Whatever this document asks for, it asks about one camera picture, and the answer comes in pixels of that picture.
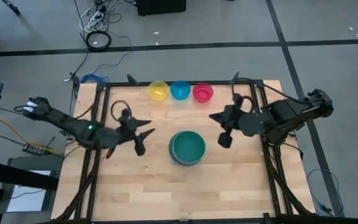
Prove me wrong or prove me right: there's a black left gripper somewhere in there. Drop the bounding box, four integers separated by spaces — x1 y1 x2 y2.
115 108 157 157

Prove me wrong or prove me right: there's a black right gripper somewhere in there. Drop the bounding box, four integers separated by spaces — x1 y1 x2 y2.
209 92 246 149

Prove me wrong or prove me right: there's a large light blue plastic bowl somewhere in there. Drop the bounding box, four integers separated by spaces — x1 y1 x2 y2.
168 133 203 167

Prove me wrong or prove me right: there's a large green plastic bowl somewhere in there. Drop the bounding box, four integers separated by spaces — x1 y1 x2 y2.
169 130 206 164

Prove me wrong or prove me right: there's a small pink translucent bowl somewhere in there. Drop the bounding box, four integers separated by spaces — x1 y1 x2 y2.
192 82 214 103

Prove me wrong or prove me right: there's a small yellow translucent bowl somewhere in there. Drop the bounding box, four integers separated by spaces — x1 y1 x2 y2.
147 80 170 102

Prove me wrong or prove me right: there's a small blue translucent bowl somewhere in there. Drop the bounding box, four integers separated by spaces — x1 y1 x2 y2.
170 80 191 101

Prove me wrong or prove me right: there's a small black electronics box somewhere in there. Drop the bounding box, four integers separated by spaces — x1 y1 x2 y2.
22 143 48 156

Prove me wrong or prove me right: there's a black equipment box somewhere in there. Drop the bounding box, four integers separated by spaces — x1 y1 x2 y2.
135 0 187 17

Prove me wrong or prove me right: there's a white screen device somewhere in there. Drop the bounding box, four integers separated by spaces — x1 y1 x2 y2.
6 169 53 214

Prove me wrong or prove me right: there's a brown right arm cable loop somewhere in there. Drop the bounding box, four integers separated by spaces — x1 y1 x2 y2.
232 93 256 114

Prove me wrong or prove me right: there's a brown arm cable loop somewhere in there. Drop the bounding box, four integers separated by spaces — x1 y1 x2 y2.
232 93 256 114
110 100 133 122

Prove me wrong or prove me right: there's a brown left arm cable loop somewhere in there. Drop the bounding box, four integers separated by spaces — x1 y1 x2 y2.
110 100 133 122

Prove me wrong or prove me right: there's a black aluminium table frame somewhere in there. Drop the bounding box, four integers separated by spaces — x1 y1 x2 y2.
54 72 316 224

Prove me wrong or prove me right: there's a blue cable bundle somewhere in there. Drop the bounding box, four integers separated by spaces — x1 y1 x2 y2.
80 73 109 85

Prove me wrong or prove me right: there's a black coiled cable ring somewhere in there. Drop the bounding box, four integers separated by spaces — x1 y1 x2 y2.
85 30 112 52

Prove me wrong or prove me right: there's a blue looped floor cable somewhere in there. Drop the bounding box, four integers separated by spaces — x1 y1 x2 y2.
306 169 345 218

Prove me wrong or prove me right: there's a white power strip with cables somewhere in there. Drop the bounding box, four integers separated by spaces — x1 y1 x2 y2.
78 4 106 33

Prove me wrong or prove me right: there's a yellow floor cable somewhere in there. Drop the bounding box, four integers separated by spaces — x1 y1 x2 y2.
0 116 64 156

